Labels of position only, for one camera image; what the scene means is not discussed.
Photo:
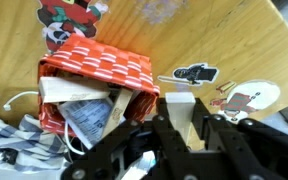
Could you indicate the black ninja sticker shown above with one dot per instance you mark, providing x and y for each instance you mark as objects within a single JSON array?
[{"x": 194, "y": 74}]

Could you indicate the red woven basket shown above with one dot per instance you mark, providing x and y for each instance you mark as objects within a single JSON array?
[{"x": 107, "y": 63}]

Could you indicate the wooden table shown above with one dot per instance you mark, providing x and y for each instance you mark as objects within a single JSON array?
[{"x": 217, "y": 43}]

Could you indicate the round santa sticker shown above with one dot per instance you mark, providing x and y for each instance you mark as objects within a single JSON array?
[{"x": 250, "y": 100}]

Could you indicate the narrow wooden plank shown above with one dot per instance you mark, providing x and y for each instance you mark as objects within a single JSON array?
[{"x": 119, "y": 111}]

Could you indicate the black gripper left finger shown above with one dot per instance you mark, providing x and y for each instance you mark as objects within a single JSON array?
[{"x": 170, "y": 156}]

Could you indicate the blue white striped cloth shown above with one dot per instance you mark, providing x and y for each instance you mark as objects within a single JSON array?
[{"x": 20, "y": 146}]

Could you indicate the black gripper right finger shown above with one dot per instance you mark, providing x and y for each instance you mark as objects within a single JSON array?
[{"x": 237, "y": 150}]

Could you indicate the pale wooden plank toy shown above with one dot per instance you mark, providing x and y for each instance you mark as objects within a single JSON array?
[{"x": 181, "y": 110}]

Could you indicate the wide wooden plank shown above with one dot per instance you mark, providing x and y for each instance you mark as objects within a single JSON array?
[{"x": 67, "y": 90}]

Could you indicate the red pirate sticker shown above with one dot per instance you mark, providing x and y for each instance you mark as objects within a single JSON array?
[{"x": 69, "y": 20}]

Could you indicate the small sled sticker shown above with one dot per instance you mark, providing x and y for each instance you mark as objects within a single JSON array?
[{"x": 226, "y": 87}]

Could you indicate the purple faded sticker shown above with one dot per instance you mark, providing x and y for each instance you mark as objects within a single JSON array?
[{"x": 160, "y": 10}]

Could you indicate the printed paper card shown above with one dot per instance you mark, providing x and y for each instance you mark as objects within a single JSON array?
[{"x": 87, "y": 120}]

